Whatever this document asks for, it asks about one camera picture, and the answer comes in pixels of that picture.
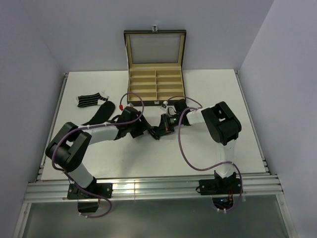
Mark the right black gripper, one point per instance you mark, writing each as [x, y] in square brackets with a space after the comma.
[165, 127]

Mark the black compartment box beige lining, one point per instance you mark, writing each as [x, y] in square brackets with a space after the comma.
[155, 60]

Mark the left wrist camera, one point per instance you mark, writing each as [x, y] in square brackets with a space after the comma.
[130, 111]

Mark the aluminium rail frame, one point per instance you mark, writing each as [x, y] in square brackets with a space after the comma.
[144, 168]

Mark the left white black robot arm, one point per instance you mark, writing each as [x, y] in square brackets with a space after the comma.
[69, 146]

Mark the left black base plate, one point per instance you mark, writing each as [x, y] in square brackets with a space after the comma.
[99, 189]

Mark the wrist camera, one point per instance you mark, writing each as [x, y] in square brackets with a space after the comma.
[130, 111]
[172, 108]

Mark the plain black sock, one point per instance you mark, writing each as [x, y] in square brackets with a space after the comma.
[103, 114]

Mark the black sock thin white stripes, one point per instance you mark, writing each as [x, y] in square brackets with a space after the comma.
[156, 132]

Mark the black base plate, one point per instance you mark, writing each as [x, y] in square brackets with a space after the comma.
[99, 189]
[219, 186]

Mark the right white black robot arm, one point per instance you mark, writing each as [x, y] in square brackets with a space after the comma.
[221, 122]

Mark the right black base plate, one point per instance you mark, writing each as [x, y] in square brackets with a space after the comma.
[219, 186]

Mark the striped sock with white toe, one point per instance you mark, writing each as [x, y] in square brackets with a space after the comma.
[96, 99]

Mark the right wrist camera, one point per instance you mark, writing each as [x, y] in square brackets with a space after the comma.
[172, 108]

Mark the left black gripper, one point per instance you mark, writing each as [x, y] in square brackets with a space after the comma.
[142, 126]

